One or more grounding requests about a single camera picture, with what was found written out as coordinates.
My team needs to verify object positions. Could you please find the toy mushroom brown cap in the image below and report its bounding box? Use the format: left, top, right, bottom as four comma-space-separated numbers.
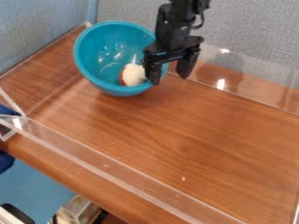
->
119, 56, 147, 87

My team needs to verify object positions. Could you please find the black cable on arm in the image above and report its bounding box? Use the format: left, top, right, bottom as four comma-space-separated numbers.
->
191, 13, 207, 30

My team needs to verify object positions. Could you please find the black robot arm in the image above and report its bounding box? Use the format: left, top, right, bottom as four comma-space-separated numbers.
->
142, 0, 211, 85

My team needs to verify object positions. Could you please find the grey box under table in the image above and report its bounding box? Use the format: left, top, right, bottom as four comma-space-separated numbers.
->
48, 195, 102, 224

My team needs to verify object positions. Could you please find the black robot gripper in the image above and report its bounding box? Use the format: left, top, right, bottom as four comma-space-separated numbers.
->
143, 5, 204, 85

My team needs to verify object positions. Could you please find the clear acrylic table barrier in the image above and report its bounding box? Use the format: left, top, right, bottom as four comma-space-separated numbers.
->
0, 30, 299, 224

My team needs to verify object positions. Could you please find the black object at bottom left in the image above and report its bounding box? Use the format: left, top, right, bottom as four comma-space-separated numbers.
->
0, 204, 35, 224

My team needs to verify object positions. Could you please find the dark blue cloth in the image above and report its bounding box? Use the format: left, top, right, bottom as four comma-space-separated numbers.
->
0, 103, 19, 174

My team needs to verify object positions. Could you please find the blue plastic bowl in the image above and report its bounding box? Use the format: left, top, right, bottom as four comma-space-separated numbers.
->
74, 21, 155, 97

